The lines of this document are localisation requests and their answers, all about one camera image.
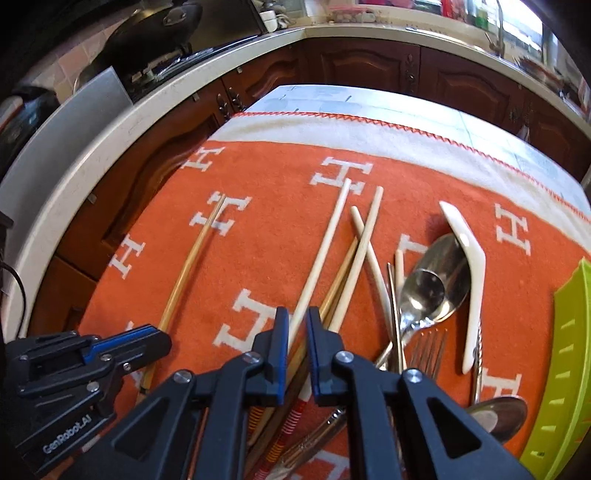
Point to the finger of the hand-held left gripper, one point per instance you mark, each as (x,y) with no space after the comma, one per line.
(134,344)

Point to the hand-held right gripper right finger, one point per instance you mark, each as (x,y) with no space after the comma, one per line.
(316,360)

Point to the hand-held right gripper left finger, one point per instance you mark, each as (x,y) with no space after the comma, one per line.
(281,355)

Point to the red-striped chopstick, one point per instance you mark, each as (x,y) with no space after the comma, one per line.
(293,422)

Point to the small steel spoon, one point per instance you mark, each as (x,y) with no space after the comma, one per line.
(422,290)

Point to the large steel spoon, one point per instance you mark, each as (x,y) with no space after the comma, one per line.
(443,258)

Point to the dark-bowled steel spoon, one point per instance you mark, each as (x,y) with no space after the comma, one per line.
(503,415)

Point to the green plastic utensil tray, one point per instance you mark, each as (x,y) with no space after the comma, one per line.
(563,369)

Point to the orange-striped chopstick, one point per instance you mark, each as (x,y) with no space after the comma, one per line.
(256,417)

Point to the brown wooden chopstick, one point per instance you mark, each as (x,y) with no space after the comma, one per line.
(339,281)

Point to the bamboo chopstick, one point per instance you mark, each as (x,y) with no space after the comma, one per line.
(189,267)

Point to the thin steel chopstick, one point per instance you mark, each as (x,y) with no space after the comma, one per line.
(392,300)

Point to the short cream chopstick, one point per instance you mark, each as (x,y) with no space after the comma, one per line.
(400,286)

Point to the steel fork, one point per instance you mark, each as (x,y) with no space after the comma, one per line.
(429,355)

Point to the orange patterned blanket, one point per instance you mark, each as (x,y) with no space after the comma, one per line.
(277,207)

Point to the serrated steel knife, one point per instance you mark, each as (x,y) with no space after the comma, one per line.
(478,364)

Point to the white ceramic spoon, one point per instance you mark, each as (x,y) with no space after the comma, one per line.
(475,300)

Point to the white kitchen countertop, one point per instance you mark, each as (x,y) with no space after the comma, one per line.
(138,115)

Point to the grey steel panel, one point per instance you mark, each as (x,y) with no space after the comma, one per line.
(69,120)

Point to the brown wooden cabinets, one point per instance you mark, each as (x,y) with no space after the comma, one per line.
(360,64)

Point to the black wok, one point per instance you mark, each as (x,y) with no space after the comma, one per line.
(157,27)

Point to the steel faucet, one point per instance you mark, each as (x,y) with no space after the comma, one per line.
(497,27)

